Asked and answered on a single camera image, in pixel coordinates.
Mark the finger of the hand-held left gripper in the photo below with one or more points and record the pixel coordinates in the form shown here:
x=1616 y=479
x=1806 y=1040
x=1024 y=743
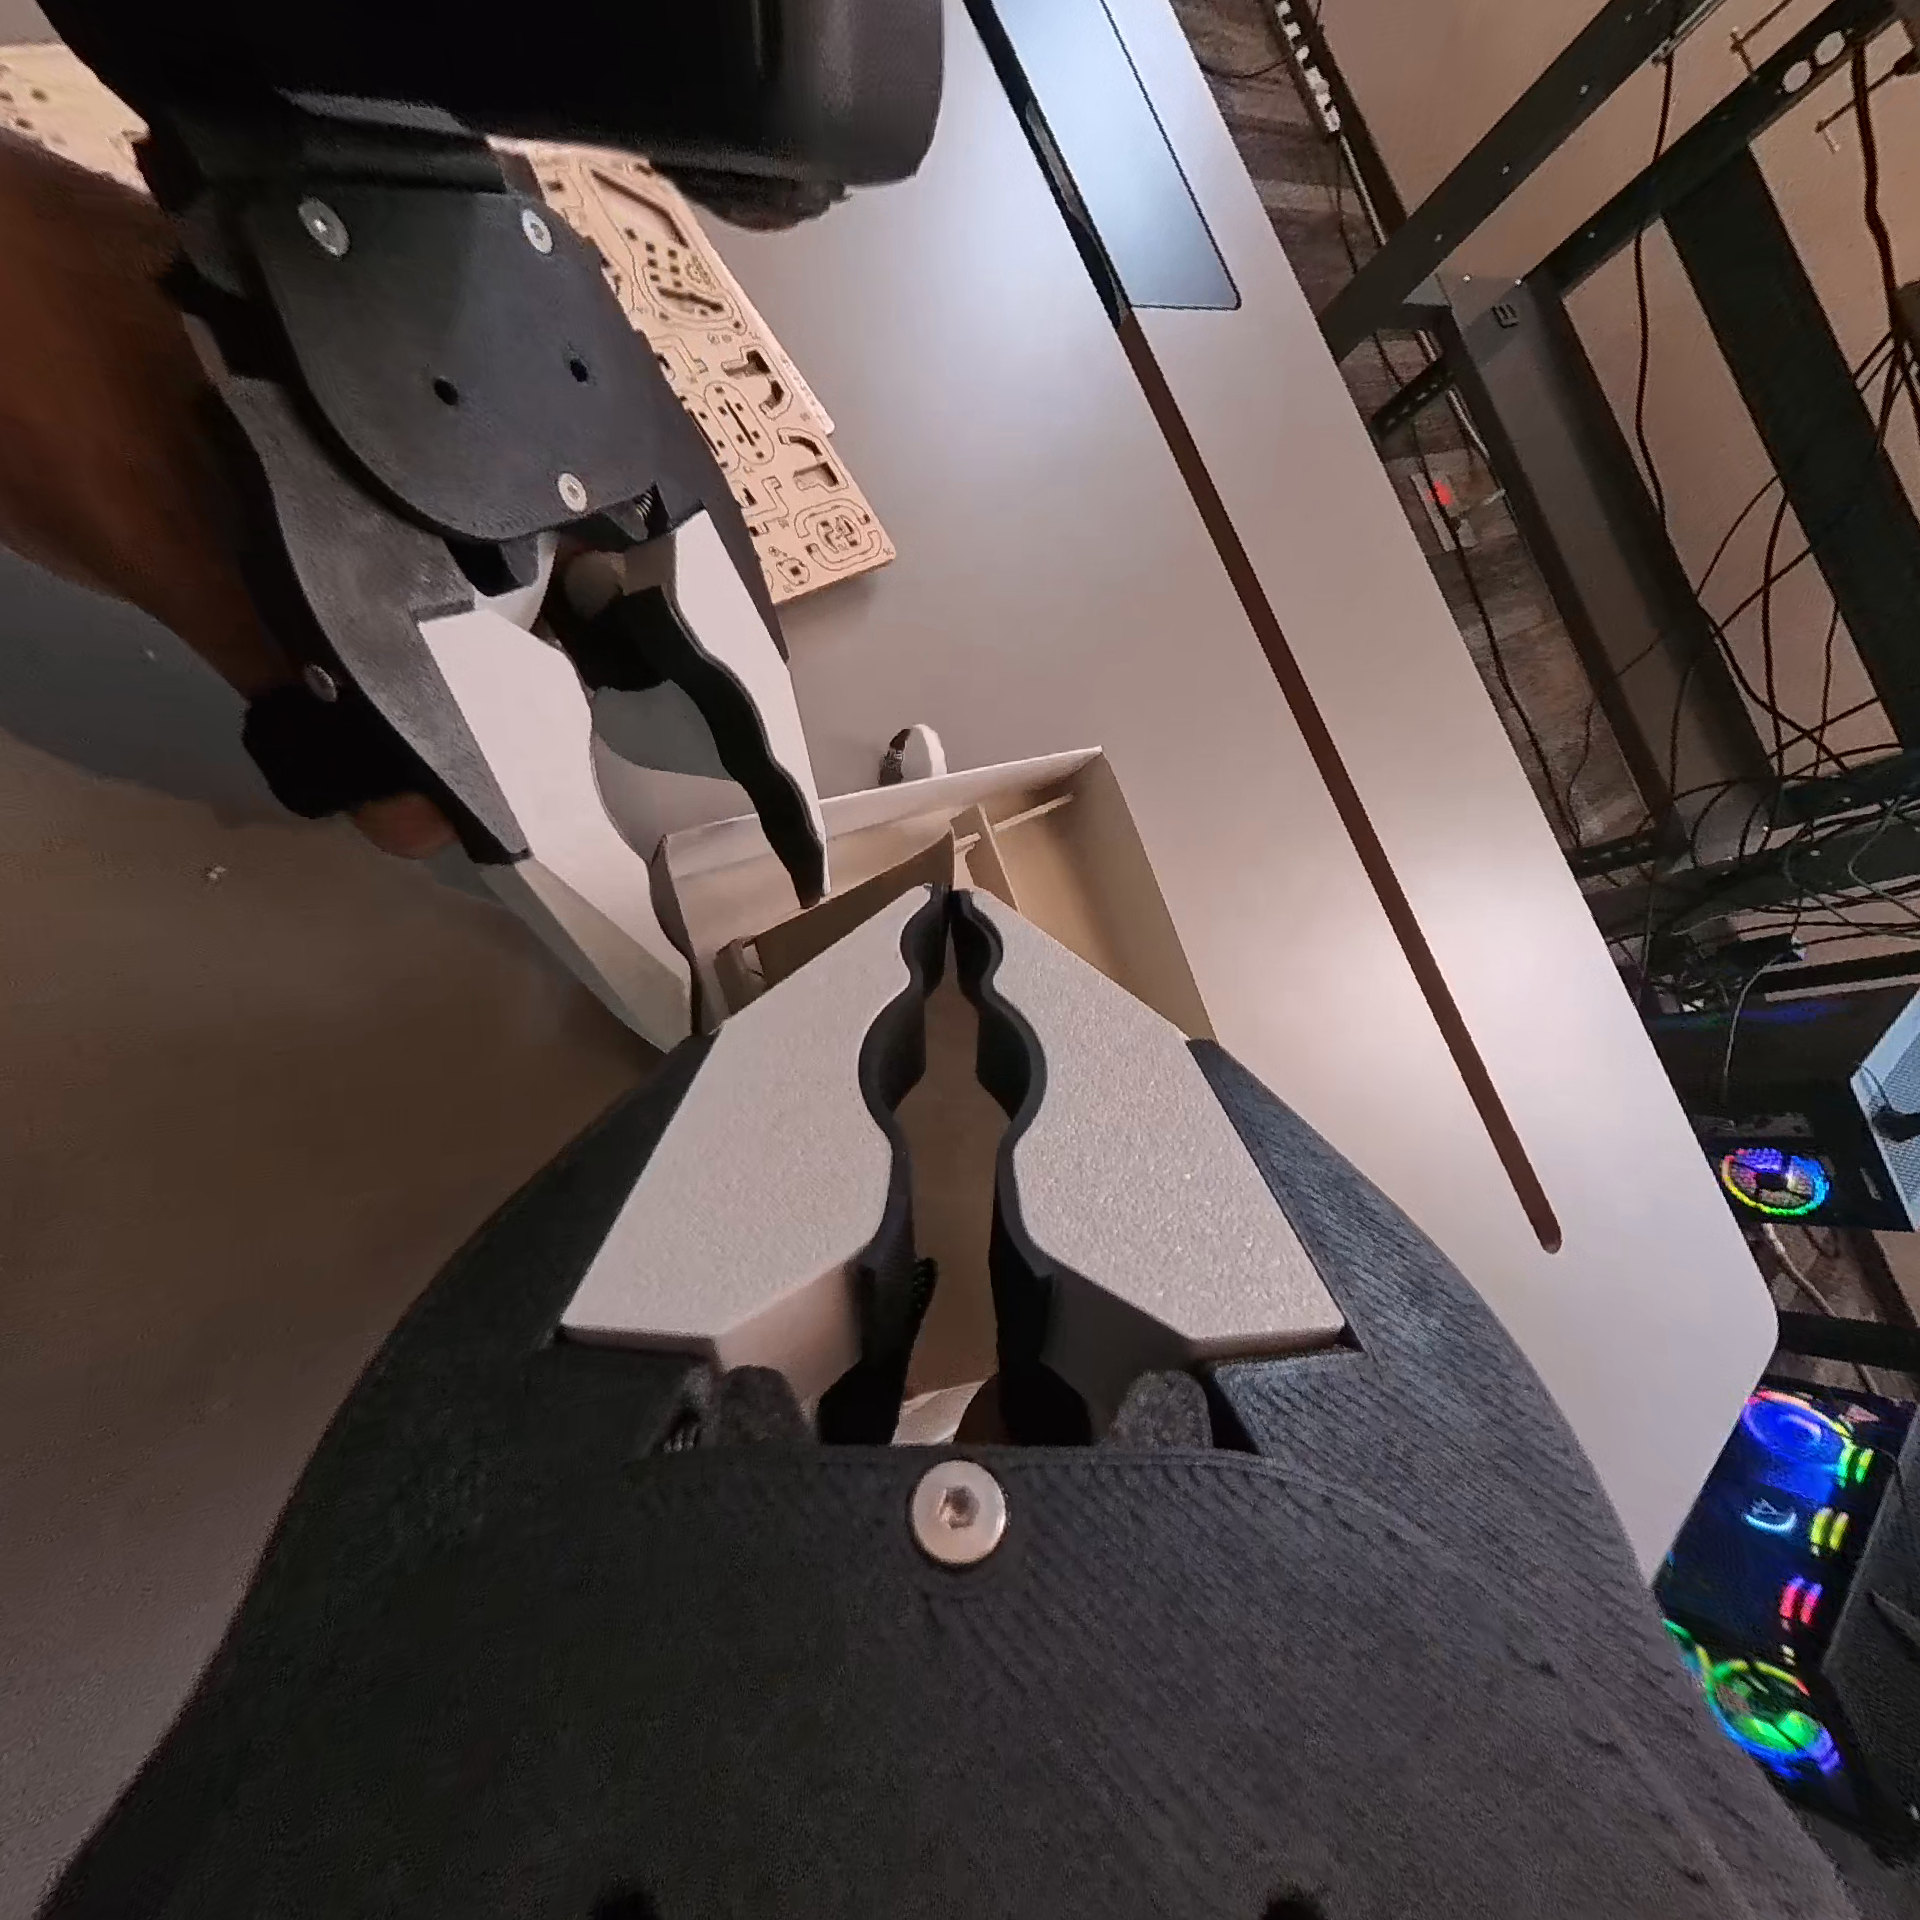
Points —
x=758 y=676
x=524 y=751

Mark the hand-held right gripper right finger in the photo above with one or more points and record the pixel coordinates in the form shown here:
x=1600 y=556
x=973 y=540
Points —
x=1172 y=1171

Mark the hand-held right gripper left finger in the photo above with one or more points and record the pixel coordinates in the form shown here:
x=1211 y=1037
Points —
x=720 y=1171

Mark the small wooden puzzle sheet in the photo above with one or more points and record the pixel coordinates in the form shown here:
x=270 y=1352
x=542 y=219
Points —
x=751 y=451

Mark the white cardboard tray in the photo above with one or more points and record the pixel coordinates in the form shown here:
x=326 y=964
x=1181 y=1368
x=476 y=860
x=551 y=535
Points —
x=1080 y=901

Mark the flat desk mat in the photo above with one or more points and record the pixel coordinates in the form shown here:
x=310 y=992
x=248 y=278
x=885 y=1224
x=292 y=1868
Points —
x=1163 y=150

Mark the computer case with rgb fans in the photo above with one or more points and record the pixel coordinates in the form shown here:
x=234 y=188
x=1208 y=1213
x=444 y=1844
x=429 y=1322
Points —
x=1780 y=1179
x=1787 y=1576

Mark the white computer case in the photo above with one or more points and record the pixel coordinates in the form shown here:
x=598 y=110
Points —
x=1893 y=1074

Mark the power strip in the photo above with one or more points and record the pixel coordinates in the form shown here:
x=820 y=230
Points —
x=1312 y=68

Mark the black metal workbench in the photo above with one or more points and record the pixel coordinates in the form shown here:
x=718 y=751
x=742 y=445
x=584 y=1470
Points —
x=1771 y=390

